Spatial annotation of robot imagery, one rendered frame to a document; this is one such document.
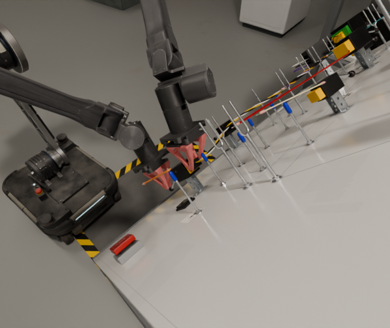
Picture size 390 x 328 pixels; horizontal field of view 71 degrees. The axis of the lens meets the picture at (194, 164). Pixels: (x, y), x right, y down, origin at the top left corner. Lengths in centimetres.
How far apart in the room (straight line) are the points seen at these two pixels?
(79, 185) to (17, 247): 56
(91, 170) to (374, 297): 185
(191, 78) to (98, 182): 138
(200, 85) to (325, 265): 43
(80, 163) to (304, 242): 185
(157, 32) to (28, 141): 220
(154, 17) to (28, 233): 173
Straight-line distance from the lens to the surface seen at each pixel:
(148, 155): 73
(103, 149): 241
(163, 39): 65
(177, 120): 60
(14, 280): 203
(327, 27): 140
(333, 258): 23
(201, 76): 57
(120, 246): 59
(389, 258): 21
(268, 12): 402
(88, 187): 187
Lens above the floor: 166
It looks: 50 degrees down
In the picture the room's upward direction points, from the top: straight up
